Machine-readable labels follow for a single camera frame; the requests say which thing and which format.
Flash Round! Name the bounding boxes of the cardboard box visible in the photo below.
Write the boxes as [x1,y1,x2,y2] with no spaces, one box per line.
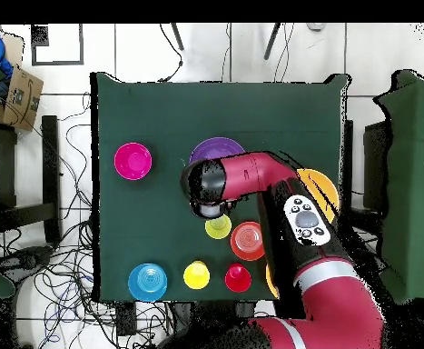
[0,66,44,133]

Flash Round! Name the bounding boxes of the yellow stepped cup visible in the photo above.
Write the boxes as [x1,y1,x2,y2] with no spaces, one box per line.
[182,260,212,291]

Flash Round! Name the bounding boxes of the pale yellow translucent cup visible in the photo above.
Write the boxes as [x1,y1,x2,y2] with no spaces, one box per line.
[204,214,233,240]

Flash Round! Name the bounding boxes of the small light blue bowl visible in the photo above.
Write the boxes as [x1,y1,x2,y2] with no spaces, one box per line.
[127,262,169,304]

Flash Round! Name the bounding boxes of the black cable with plug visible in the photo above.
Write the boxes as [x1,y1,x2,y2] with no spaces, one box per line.
[158,23,184,84]

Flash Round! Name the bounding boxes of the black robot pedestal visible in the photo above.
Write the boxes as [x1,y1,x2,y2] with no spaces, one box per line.
[192,300,256,328]

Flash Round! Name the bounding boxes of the black metal frame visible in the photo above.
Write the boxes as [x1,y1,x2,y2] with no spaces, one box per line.
[341,119,392,219]
[0,115,62,244]

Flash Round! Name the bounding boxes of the tangle of floor cables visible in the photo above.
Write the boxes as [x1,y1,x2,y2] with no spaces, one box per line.
[0,92,173,349]

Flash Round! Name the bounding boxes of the dark green table cloth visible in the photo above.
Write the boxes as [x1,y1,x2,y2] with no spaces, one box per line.
[91,72,350,303]

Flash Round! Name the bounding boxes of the black square floor frame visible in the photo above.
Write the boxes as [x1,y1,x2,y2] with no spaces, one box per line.
[30,24,85,67]

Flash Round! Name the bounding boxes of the red cup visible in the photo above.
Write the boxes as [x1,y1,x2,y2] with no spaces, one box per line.
[224,263,252,294]

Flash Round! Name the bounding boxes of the small red-orange bowl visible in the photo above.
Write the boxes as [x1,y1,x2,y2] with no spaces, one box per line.
[230,221,267,262]

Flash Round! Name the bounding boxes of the black tripod leg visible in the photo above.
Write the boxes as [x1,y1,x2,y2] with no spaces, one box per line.
[262,23,281,61]
[170,23,185,52]

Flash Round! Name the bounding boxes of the black tripod base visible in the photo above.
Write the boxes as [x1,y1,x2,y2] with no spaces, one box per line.
[0,244,54,284]

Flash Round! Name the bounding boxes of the purple bowl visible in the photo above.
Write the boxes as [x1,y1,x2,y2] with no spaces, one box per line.
[188,136,247,165]

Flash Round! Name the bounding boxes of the large orange bowl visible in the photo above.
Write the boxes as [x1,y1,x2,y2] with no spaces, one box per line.
[296,167,340,224]
[264,263,281,300]

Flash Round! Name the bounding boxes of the small pink bowl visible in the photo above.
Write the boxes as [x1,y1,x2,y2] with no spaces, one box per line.
[113,142,153,182]

